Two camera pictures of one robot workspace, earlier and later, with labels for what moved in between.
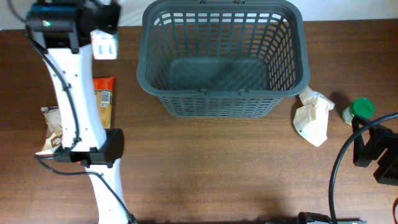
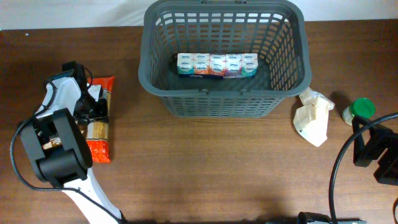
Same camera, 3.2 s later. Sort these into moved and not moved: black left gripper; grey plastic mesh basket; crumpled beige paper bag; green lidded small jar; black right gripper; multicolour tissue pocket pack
Moved: black left gripper; multicolour tissue pocket pack
Not moved: crumpled beige paper bag; grey plastic mesh basket; green lidded small jar; black right gripper
